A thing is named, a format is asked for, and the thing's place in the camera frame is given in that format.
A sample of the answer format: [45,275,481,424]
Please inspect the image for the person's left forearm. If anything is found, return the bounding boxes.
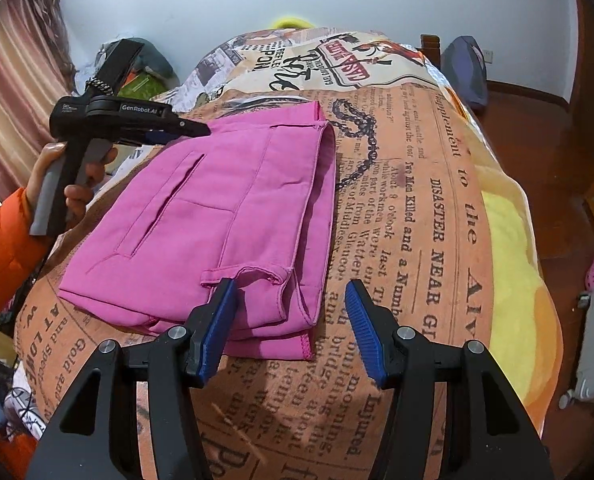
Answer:
[0,187,52,346]

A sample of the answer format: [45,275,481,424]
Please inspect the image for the wooden bed post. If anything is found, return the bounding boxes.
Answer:
[419,33,444,76]

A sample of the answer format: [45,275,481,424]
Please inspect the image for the newspaper print blanket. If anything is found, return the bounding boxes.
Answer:
[14,25,508,480]

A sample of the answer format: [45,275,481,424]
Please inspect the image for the white patterned cloth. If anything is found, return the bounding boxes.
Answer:
[4,385,48,441]

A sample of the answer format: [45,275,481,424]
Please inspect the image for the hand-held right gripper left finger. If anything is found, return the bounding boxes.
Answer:
[27,279,238,480]

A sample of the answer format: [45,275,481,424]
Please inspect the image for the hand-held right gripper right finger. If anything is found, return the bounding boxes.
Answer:
[346,280,553,480]

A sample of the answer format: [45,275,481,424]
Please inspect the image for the yellow blanket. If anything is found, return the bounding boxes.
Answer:
[457,85,563,411]

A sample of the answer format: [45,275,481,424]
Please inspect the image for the grey blue backpack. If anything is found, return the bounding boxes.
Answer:
[442,35,489,111]

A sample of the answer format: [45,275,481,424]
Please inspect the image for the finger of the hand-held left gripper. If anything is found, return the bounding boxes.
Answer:
[164,117,212,137]
[117,130,180,147]

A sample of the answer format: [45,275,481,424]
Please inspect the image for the striped brown curtain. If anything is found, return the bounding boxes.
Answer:
[0,0,78,206]

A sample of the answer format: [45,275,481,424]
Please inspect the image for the pink pants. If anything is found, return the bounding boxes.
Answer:
[58,101,337,361]

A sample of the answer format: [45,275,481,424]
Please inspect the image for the person's left hand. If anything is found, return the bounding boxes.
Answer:
[24,142,120,231]

